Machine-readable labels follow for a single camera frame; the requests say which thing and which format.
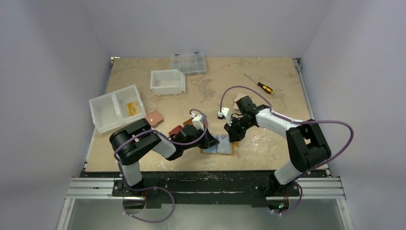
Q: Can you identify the gold credit card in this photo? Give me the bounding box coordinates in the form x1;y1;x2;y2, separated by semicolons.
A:
126;101;141;117

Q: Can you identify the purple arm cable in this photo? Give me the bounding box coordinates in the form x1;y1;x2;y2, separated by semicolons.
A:
219;86;354;173
113;108;209;191

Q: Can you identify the white two-compartment bin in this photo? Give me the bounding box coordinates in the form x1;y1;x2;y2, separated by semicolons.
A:
89;85;147;134

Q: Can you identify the white small open bin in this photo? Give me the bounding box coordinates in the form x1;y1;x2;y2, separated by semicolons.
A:
150;69;186;96

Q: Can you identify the aluminium frame rail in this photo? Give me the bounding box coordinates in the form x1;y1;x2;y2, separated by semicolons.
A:
57;177;354;230

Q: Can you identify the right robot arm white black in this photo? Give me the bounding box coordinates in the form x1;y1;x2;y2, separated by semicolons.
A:
217;96;331;195

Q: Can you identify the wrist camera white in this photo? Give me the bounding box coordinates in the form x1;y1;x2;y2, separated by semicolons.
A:
192;113;205;130
217;107;232;125

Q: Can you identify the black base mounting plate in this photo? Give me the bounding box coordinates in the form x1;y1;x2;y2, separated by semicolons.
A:
79;169;327;209

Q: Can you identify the pink tan card holder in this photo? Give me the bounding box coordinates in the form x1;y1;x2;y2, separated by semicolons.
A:
146;110;164;127

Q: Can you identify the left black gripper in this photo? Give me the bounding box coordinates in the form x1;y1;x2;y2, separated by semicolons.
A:
182;126;219;150

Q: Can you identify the orange card holder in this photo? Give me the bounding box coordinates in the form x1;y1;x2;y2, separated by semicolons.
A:
200;134;238;156

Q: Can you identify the beige card holder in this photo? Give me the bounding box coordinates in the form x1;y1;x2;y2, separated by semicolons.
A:
234;93;252;110

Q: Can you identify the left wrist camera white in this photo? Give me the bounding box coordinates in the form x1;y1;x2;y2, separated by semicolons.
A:
192;113;205;130

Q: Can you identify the dark red card holder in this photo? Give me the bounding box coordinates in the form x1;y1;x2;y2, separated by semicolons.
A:
169;125;183;137

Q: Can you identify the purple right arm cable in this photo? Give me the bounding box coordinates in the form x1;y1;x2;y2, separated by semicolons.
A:
219;86;354;173

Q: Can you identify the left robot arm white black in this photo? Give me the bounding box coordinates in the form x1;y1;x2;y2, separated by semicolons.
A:
109;118;219;196

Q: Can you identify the brown leather card holder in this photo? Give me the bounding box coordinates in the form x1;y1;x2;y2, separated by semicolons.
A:
183;118;193;126

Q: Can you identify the yellow black screwdriver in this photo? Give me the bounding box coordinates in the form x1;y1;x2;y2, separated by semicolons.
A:
244;73;274;94

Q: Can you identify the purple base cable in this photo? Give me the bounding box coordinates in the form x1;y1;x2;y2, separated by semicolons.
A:
122;185;175;224

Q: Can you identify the light blue credit card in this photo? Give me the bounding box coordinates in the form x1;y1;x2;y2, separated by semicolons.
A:
202;146;218;154

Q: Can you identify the white VIP credit card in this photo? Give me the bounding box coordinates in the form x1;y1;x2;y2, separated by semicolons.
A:
217;135;233;155

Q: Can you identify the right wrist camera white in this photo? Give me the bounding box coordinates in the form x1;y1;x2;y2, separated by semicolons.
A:
217;107;232;125

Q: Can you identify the clear compartment organizer box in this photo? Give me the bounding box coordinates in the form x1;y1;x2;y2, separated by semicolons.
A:
170;52;206;76

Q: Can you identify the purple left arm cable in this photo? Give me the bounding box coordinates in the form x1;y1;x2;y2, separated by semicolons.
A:
113;108;209;191

